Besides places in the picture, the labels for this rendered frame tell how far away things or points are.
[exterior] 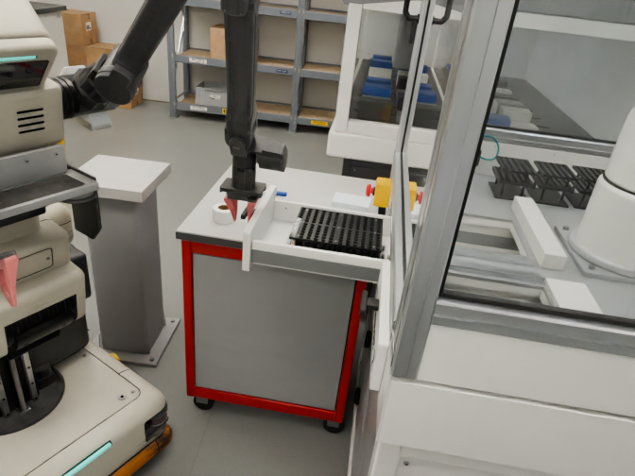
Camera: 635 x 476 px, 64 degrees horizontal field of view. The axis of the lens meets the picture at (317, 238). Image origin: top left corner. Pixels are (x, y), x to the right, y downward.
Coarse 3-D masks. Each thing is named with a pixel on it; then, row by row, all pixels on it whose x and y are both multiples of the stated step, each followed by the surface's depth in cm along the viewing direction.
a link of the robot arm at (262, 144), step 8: (256, 136) 116; (264, 136) 116; (232, 144) 111; (240, 144) 110; (256, 144) 114; (264, 144) 114; (272, 144) 115; (280, 144) 115; (232, 152) 113; (240, 152) 112; (248, 152) 114; (256, 152) 114; (264, 152) 114; (272, 152) 114; (280, 152) 114; (264, 160) 116; (272, 160) 115; (280, 160) 115; (264, 168) 118; (272, 168) 117; (280, 168) 116
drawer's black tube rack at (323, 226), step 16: (304, 224) 128; (320, 224) 128; (336, 224) 129; (352, 224) 130; (368, 224) 131; (304, 240) 121; (320, 240) 121; (336, 240) 122; (352, 240) 122; (368, 240) 123; (368, 256) 122
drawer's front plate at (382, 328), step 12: (384, 264) 108; (384, 276) 104; (384, 288) 100; (384, 300) 97; (384, 312) 93; (384, 324) 90; (372, 336) 103; (384, 336) 87; (384, 348) 86; (372, 360) 93; (384, 360) 87; (372, 372) 88; (372, 384) 90
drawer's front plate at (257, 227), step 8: (272, 192) 136; (264, 200) 131; (272, 200) 137; (264, 208) 127; (272, 208) 139; (256, 216) 122; (264, 216) 129; (272, 216) 141; (248, 224) 118; (256, 224) 120; (264, 224) 130; (248, 232) 115; (256, 232) 122; (264, 232) 132; (248, 240) 116; (248, 248) 117; (248, 256) 118; (248, 264) 119
